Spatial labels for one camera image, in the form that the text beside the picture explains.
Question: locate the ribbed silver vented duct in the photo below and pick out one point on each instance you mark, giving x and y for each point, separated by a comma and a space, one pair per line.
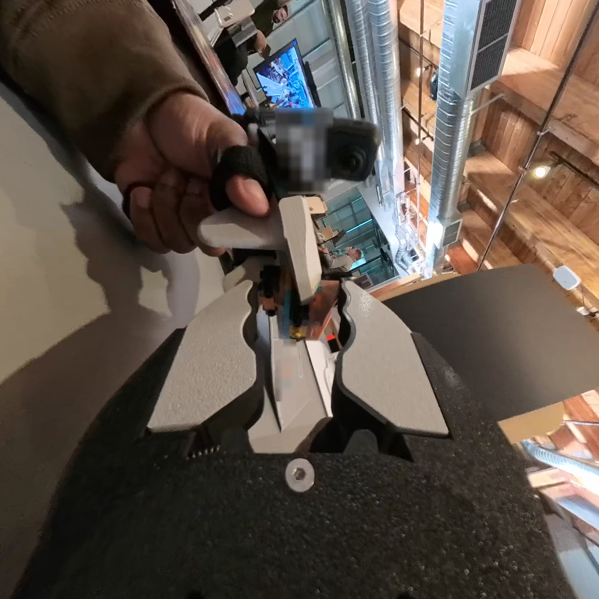
451, 117

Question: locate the rounded plywood panel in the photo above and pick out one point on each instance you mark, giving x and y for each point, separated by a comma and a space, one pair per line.
491, 337

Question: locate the person's left hand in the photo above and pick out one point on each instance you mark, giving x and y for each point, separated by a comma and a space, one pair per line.
178, 140

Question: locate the black monitor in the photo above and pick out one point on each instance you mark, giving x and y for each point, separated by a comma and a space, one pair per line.
288, 77

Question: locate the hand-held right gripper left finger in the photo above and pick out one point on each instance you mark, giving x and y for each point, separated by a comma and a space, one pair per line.
206, 365

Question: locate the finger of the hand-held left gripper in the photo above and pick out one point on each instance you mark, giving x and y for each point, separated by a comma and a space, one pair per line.
238, 278
302, 248

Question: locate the grey instruction booklet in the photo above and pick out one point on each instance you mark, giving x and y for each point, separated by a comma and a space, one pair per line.
292, 402

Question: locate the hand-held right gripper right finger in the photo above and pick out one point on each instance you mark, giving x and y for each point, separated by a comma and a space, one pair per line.
388, 369

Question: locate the multicoloured toy brick model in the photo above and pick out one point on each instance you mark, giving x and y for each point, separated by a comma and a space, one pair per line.
323, 304

